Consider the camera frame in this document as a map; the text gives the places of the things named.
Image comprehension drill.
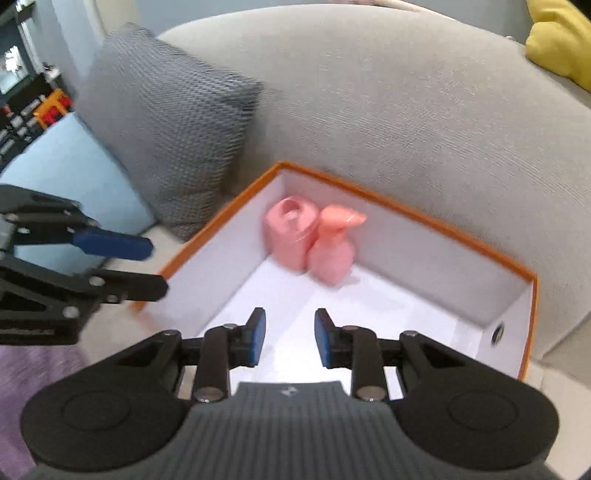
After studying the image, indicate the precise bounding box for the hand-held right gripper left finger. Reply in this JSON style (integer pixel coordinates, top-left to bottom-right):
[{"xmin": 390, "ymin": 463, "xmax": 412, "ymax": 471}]
[{"xmin": 117, "ymin": 307, "xmax": 267, "ymax": 403}]

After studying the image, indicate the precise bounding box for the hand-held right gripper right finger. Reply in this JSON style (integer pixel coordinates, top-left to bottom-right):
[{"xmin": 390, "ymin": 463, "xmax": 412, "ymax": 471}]
[{"xmin": 314, "ymin": 308, "xmax": 467, "ymax": 401}]

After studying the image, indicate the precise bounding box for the purple rug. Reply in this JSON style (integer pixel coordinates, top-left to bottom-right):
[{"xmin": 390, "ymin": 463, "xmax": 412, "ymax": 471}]
[{"xmin": 0, "ymin": 344, "xmax": 99, "ymax": 480}]

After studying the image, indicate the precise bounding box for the light blue cushion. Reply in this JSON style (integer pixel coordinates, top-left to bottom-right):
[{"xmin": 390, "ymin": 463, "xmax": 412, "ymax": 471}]
[{"xmin": 0, "ymin": 113, "xmax": 156, "ymax": 274}]

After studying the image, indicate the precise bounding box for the pink jug bottle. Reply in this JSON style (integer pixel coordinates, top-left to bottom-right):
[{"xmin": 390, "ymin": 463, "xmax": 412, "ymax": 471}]
[{"xmin": 263, "ymin": 196, "xmax": 320, "ymax": 271}]

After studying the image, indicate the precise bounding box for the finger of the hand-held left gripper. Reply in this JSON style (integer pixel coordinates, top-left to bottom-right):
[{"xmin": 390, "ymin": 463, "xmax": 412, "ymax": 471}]
[
  {"xmin": 0, "ymin": 252, "xmax": 170, "ymax": 347},
  {"xmin": 0, "ymin": 185, "xmax": 154, "ymax": 262}
]

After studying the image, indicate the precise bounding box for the black shelf unit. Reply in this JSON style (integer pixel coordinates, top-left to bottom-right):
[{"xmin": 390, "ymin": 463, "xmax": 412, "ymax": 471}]
[{"xmin": 0, "ymin": 0, "xmax": 77, "ymax": 172}]

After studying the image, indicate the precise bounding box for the orange crate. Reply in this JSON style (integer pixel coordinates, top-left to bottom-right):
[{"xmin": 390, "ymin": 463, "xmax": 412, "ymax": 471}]
[{"xmin": 33, "ymin": 89, "xmax": 75, "ymax": 130}]

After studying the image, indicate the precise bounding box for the grey sofa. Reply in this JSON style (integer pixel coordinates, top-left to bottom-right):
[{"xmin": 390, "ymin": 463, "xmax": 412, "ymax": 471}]
[{"xmin": 95, "ymin": 0, "xmax": 591, "ymax": 416}]

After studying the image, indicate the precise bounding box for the yellow cushion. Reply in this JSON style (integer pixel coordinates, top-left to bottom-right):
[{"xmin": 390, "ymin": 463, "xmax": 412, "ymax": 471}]
[{"xmin": 525, "ymin": 0, "xmax": 591, "ymax": 93}]

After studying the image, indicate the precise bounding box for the grey woven cushion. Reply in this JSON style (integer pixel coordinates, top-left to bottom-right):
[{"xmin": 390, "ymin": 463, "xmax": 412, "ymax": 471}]
[{"xmin": 76, "ymin": 23, "xmax": 265, "ymax": 241}]

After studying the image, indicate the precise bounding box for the pink spray bottle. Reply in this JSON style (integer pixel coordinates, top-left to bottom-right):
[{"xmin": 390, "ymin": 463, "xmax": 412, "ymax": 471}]
[{"xmin": 308, "ymin": 204, "xmax": 368, "ymax": 286}]

